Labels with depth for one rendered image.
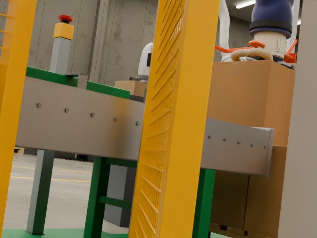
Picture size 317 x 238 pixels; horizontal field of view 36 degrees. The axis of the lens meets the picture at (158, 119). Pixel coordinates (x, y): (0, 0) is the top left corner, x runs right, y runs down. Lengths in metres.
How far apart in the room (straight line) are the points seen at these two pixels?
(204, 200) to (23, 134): 0.78
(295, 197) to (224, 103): 1.38
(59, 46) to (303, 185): 1.56
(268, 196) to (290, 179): 1.11
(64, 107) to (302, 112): 0.66
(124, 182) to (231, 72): 0.92
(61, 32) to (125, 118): 0.94
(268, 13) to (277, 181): 0.92
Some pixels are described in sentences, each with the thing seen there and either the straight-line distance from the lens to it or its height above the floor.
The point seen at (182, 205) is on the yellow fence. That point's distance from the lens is 0.75.
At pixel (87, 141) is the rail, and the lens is 1.46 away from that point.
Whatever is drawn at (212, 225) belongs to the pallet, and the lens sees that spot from 2.43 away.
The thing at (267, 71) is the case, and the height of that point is 0.89.
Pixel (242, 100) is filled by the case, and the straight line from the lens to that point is 2.40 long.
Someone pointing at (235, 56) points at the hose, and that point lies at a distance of 2.61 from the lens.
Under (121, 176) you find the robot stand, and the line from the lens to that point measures 2.92.
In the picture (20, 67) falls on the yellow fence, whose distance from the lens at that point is 1.24.
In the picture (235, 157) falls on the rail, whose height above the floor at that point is 0.47.
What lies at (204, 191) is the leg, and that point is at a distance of 1.84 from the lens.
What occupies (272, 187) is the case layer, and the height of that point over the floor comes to 0.36.
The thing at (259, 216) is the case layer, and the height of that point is 0.22.
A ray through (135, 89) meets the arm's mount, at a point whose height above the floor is 0.80.
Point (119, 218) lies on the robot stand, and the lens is 2.90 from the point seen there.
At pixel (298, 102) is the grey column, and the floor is 0.59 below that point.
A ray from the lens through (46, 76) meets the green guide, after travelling 1.51.
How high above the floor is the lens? 0.43
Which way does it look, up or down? 4 degrees up
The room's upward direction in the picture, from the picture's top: 7 degrees clockwise
